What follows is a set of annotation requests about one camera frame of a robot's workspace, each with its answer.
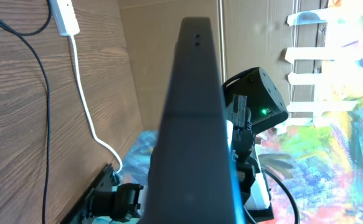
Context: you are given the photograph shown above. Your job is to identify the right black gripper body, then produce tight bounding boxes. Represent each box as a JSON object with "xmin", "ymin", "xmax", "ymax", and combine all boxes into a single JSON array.
[{"xmin": 226, "ymin": 95, "xmax": 274, "ymax": 221}]

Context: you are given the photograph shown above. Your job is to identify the white power strip cord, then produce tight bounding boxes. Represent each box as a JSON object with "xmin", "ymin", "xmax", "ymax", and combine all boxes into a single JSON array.
[{"xmin": 68, "ymin": 34, "xmax": 123, "ymax": 174}]

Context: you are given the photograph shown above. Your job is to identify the white tape strips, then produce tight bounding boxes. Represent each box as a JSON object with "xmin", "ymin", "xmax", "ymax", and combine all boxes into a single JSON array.
[{"xmin": 275, "ymin": 8, "xmax": 359, "ymax": 134}]

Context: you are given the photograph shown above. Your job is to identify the white power strip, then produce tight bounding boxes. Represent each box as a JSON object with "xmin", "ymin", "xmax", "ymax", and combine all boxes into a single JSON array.
[{"xmin": 49, "ymin": 0, "xmax": 80, "ymax": 36}]

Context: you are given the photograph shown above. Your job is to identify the blue Galaxy smartphone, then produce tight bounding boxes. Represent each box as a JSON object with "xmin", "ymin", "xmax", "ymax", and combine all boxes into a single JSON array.
[{"xmin": 141, "ymin": 17, "xmax": 245, "ymax": 224}]

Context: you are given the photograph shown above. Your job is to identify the black USB charging cable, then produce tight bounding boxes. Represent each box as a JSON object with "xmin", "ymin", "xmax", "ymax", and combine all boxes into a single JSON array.
[{"xmin": 0, "ymin": 0, "xmax": 53, "ymax": 224}]

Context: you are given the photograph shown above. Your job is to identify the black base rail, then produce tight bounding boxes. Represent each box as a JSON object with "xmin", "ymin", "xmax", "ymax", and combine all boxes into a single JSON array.
[{"xmin": 60, "ymin": 164, "xmax": 148, "ymax": 224}]

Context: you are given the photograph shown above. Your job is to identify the colourful patterned floor mat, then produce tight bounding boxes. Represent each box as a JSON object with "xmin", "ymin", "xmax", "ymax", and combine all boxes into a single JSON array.
[{"xmin": 119, "ymin": 0, "xmax": 363, "ymax": 223}]

